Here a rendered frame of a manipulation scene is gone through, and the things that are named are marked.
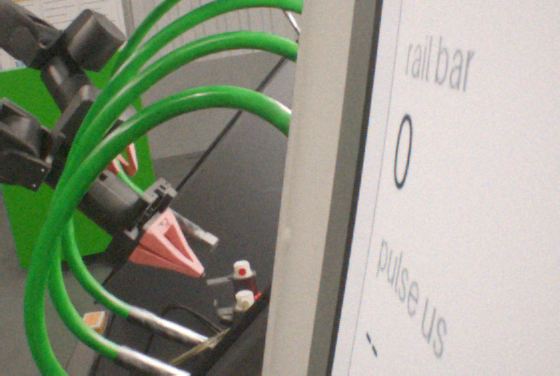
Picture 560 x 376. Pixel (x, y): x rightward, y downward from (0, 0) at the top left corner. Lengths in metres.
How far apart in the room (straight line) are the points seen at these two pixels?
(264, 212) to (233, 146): 0.11
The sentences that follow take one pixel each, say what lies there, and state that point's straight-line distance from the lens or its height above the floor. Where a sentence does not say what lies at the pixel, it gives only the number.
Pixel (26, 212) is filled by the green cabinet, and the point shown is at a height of 0.43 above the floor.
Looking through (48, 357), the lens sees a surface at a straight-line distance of 0.47.
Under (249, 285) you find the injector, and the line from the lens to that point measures 0.68.
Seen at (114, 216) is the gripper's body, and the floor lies 1.17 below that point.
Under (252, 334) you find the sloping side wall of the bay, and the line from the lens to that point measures 0.33.
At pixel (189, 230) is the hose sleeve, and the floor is 1.12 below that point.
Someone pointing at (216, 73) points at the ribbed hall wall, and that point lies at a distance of 7.15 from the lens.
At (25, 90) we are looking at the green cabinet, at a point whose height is 1.17.
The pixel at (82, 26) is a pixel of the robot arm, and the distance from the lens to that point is 0.87.
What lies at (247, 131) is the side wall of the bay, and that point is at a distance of 0.96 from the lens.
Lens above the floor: 1.35
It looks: 12 degrees down
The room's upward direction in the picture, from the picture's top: 8 degrees counter-clockwise
